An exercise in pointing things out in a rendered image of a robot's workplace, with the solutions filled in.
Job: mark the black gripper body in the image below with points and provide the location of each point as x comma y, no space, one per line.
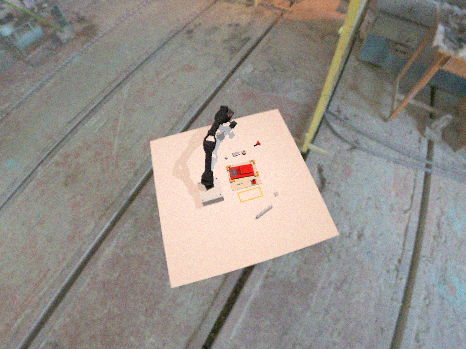
233,123

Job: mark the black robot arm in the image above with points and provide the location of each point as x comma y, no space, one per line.
208,146

